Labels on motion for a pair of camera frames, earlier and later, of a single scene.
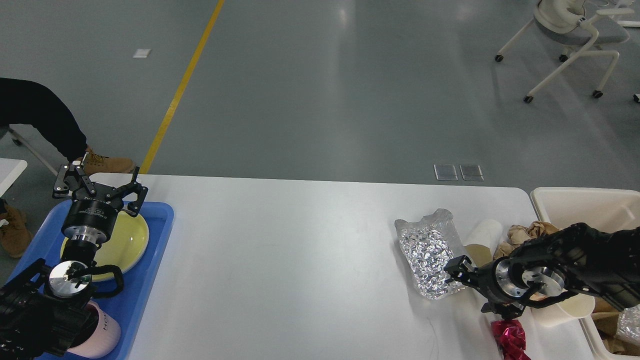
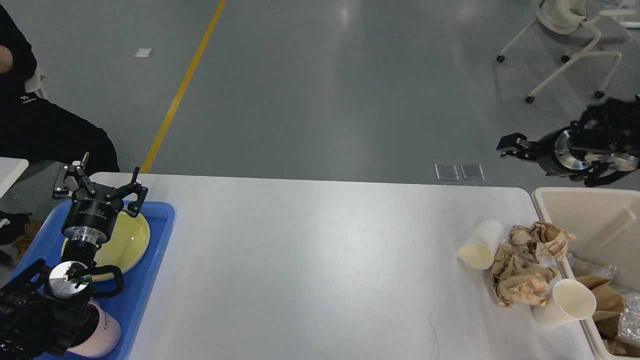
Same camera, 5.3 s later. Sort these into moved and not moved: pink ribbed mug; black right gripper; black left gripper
Moved: black right gripper
Not moved: black left gripper; pink ribbed mug
